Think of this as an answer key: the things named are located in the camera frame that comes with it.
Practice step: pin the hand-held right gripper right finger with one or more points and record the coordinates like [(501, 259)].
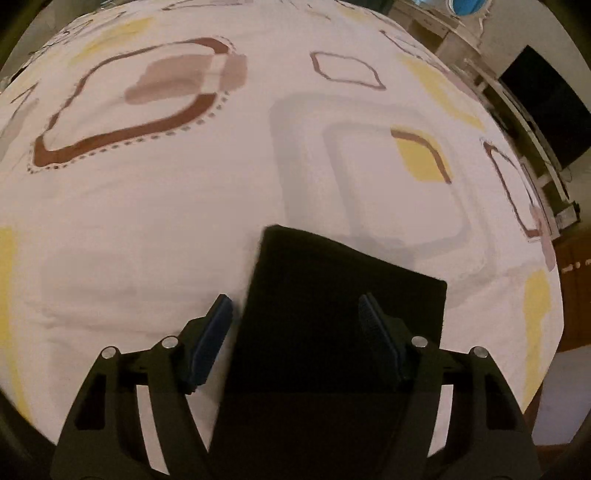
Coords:
[(376, 332)]

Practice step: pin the white patterned bed sheet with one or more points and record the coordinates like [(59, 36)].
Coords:
[(184, 207)]

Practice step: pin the blue round object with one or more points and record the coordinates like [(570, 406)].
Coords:
[(466, 5)]

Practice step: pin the brown wooden cabinet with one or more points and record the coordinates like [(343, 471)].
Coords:
[(577, 286)]

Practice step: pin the black monitor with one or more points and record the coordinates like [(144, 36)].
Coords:
[(549, 101)]

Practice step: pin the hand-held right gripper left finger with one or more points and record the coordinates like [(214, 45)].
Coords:
[(214, 341)]

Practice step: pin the black pants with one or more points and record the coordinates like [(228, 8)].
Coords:
[(300, 300)]

